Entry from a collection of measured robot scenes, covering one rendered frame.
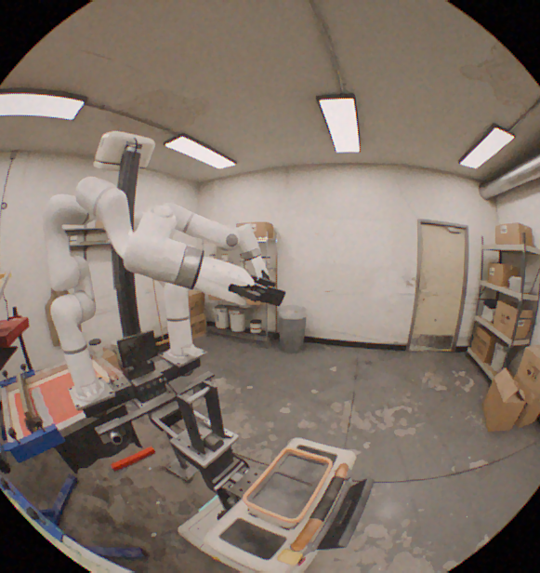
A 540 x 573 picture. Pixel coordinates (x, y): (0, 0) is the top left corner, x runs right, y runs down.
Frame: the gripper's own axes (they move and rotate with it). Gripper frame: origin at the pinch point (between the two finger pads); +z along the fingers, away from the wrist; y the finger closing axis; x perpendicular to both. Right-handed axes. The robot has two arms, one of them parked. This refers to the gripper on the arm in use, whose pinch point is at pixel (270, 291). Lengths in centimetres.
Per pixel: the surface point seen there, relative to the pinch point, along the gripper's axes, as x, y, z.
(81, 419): -70, -8, -47
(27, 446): -72, 16, -68
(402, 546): -103, 93, 100
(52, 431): -69, 4, -57
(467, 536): -84, 135, 129
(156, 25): 116, -65, -103
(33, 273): -110, -180, -201
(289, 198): 82, -304, 120
